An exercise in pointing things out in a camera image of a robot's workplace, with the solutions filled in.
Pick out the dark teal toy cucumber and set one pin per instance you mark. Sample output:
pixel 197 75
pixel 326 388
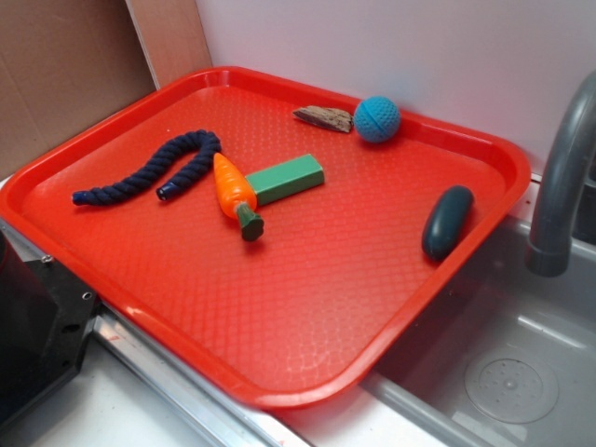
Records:
pixel 446 221

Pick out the grey plastic faucet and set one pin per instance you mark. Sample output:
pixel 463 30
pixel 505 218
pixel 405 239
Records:
pixel 565 205

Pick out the red plastic tray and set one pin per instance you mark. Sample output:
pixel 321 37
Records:
pixel 305 311

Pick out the blue dimpled ball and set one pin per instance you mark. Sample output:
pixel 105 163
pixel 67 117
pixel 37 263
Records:
pixel 377 119

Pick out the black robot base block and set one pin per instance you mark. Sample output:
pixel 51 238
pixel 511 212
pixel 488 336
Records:
pixel 47 315

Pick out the brown wood piece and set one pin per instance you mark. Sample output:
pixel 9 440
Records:
pixel 325 118

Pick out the green wooden block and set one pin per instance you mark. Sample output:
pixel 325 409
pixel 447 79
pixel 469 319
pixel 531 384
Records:
pixel 286 179

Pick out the brown cardboard panel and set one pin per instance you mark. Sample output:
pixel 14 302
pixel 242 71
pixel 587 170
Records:
pixel 67 65

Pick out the orange toy carrot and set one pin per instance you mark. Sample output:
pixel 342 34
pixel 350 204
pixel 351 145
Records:
pixel 236 198

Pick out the grey toy sink basin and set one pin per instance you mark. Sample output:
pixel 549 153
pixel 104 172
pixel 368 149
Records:
pixel 501 356

